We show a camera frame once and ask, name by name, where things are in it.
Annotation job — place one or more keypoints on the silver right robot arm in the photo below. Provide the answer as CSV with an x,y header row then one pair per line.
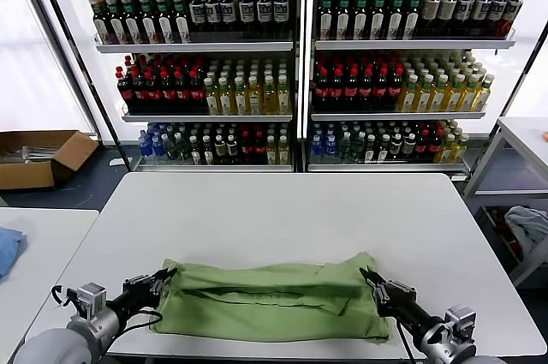
x,y
454,351

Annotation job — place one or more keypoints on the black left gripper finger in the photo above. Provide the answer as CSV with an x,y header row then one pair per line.
x,y
164,282
147,279

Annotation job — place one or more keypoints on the pale grey-blue crumpled cloth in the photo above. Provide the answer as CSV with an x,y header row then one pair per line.
x,y
528,222

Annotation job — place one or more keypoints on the grey storage crate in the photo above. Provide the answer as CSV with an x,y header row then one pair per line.
x,y
533,270

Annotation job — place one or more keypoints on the beige label dark drink bottle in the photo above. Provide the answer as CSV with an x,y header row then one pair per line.
x,y
446,8
430,8

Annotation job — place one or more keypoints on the green tinted water bottle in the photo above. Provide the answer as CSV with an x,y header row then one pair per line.
x,y
343,149
183,147
170,147
358,146

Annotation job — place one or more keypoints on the open cardboard box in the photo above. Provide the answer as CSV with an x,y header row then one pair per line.
x,y
25,175

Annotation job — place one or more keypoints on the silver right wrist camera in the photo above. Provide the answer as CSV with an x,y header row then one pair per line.
x,y
461,317

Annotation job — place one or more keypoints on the clear plastic packaging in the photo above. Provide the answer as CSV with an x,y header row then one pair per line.
x,y
32,153

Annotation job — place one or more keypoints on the green cap dark tea bottle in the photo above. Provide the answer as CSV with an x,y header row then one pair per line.
x,y
164,21
411,20
342,21
131,22
116,22
377,21
147,21
180,20
359,21
394,21
101,23
325,21

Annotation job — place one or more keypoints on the blue label dark drink bottle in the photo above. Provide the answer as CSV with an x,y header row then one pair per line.
x,y
228,10
279,9
262,9
246,10
480,10
463,9
212,10
497,11
196,10

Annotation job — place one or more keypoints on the green t-shirt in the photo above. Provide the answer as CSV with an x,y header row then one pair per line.
x,y
265,308

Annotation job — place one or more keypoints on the grey metal frame table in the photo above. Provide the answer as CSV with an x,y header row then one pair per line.
x,y
524,130

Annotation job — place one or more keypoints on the black slanted pole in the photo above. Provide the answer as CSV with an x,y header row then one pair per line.
x,y
69,34
527,68

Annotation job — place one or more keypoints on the white metal shelf unit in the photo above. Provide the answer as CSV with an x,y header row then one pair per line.
x,y
406,44
191,47

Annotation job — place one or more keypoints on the red cap cola bottle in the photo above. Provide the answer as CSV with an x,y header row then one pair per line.
x,y
167,92
336,91
380,91
365,91
394,91
350,91
195,91
139,92
125,92
321,91
181,91
153,92

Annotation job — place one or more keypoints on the white paper scrap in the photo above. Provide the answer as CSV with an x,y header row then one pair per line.
x,y
116,162

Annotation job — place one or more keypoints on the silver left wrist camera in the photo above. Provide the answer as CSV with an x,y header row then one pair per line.
x,y
92,297

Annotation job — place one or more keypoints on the blue folded cloth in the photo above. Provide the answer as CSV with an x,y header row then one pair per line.
x,y
8,248

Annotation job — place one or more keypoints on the white cap red drink bottle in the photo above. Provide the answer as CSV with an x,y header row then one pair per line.
x,y
512,13

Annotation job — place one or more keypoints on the blue plastic water bottle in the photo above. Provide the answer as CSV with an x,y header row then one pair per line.
x,y
157,147
329,146
144,147
316,146

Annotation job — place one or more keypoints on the small dark bottle white label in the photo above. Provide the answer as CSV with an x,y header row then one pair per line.
x,y
219,149
231,149
409,145
395,145

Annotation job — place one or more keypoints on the red cloth item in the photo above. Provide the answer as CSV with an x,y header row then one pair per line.
x,y
514,248

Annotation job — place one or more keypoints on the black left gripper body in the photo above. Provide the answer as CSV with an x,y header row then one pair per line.
x,y
137,297

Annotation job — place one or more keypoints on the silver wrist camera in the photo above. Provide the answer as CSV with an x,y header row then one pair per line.
x,y
461,317
92,297

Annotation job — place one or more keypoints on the small red label cola bottle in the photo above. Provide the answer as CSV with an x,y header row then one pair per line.
x,y
421,143
434,143
246,147
258,147

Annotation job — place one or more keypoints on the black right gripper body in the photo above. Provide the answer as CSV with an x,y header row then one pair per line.
x,y
406,310

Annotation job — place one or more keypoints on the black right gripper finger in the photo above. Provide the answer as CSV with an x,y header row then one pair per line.
x,y
400,291
372,280

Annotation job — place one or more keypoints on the small white cap dark bottle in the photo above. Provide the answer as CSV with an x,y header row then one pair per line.
x,y
207,152
383,150
370,150
194,152

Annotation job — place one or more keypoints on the yellow juice bottle white cap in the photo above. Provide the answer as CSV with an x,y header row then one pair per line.
x,y
225,100
254,100
409,98
454,98
438,98
283,99
269,99
468,98
240,100
210,100
424,98
483,97

